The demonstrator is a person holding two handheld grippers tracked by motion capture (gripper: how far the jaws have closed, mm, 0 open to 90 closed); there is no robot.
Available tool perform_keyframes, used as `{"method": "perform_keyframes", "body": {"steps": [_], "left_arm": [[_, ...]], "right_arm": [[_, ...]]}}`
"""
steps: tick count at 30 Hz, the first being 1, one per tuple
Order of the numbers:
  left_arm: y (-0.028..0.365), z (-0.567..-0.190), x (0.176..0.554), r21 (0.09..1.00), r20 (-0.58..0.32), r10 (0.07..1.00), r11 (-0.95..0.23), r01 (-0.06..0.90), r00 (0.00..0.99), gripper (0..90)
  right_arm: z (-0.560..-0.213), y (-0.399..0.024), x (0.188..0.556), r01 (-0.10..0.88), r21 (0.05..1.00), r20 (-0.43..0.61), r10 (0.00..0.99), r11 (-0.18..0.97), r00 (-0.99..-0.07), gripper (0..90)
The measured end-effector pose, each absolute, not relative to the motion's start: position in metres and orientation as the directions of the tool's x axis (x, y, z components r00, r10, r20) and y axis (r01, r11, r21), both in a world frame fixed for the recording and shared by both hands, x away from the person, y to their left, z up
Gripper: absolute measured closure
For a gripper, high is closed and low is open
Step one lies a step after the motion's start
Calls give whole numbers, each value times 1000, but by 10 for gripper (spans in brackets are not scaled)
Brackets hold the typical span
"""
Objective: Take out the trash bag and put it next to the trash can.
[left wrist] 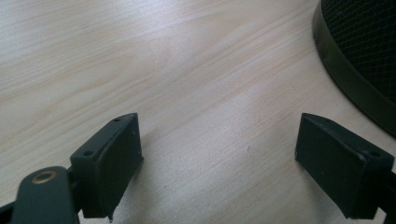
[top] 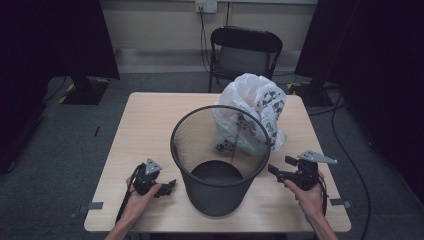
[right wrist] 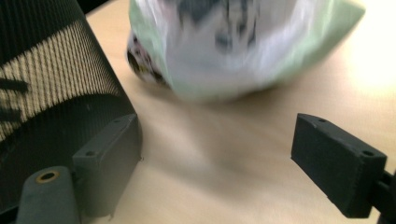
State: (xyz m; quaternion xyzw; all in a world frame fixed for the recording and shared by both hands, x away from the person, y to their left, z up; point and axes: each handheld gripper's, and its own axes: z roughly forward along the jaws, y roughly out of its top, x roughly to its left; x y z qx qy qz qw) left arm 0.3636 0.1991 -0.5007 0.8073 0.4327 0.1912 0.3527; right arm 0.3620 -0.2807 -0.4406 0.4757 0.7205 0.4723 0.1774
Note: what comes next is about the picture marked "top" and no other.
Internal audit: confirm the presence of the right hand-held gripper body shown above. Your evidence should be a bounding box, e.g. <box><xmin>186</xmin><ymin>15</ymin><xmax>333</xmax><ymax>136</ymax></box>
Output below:
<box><xmin>282</xmin><ymin>149</ymin><xmax>339</xmax><ymax>192</ymax></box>

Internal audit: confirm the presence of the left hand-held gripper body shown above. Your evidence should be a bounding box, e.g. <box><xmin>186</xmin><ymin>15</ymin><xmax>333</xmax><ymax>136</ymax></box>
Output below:
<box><xmin>132</xmin><ymin>157</ymin><xmax>164</xmax><ymax>197</ymax></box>

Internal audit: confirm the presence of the black mesh waste bin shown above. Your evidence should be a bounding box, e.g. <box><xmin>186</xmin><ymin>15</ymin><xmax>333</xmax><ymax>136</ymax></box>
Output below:
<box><xmin>169</xmin><ymin>104</ymin><xmax>272</xmax><ymax>218</ymax></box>

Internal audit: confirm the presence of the white printed plastic bag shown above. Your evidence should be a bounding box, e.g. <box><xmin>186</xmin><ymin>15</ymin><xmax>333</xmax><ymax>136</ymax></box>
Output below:
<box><xmin>212</xmin><ymin>72</ymin><xmax>288</xmax><ymax>158</ymax></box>

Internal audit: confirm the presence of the person's right hand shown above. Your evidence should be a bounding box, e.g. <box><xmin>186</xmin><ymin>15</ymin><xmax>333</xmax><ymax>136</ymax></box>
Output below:
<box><xmin>283</xmin><ymin>171</ymin><xmax>326</xmax><ymax>224</ymax></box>

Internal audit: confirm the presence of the person's left hand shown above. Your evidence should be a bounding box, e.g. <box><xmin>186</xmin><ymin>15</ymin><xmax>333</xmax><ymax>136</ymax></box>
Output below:
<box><xmin>121</xmin><ymin>176</ymin><xmax>163</xmax><ymax>224</ymax></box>

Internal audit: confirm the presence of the black stand base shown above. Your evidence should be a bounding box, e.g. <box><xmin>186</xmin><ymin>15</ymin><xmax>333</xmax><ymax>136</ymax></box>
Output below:
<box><xmin>287</xmin><ymin>79</ymin><xmax>335</xmax><ymax>108</ymax></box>
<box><xmin>58</xmin><ymin>75</ymin><xmax>112</xmax><ymax>106</ymax></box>

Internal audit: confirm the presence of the black folding chair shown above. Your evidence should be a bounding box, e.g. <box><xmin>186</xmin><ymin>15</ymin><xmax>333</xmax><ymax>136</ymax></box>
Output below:
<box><xmin>208</xmin><ymin>25</ymin><xmax>284</xmax><ymax>95</ymax></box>

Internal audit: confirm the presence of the black curtain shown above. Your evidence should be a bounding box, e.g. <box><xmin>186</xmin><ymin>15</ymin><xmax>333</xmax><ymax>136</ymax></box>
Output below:
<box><xmin>0</xmin><ymin>0</ymin><xmax>121</xmax><ymax>175</ymax></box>
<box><xmin>294</xmin><ymin>0</ymin><xmax>424</xmax><ymax>203</ymax></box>

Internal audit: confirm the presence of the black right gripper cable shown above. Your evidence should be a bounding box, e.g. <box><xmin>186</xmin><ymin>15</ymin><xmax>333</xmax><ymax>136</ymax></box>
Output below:
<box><xmin>318</xmin><ymin>175</ymin><xmax>330</xmax><ymax>217</ymax></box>

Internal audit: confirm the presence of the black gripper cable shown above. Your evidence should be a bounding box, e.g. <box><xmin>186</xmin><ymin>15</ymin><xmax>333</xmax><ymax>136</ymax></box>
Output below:
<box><xmin>115</xmin><ymin>164</ymin><xmax>142</xmax><ymax>224</ymax></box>
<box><xmin>318</xmin><ymin>175</ymin><xmax>330</xmax><ymax>217</ymax></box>

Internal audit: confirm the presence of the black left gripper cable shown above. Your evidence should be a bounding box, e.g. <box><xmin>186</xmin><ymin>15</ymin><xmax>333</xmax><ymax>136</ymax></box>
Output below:
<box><xmin>115</xmin><ymin>164</ymin><xmax>142</xmax><ymax>224</ymax></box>

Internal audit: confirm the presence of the long black floor cable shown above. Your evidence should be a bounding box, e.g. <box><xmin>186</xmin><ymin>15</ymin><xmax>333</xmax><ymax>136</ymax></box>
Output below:
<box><xmin>330</xmin><ymin>93</ymin><xmax>372</xmax><ymax>240</ymax></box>

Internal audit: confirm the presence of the black wall cable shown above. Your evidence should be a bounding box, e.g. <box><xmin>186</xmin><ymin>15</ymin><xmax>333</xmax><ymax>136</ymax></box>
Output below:
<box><xmin>199</xmin><ymin>10</ymin><xmax>212</xmax><ymax>74</ymax></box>

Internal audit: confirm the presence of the white wall socket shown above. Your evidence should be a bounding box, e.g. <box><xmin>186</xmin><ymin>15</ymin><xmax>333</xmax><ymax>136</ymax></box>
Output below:
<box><xmin>194</xmin><ymin>0</ymin><xmax>218</xmax><ymax>14</ymax></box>

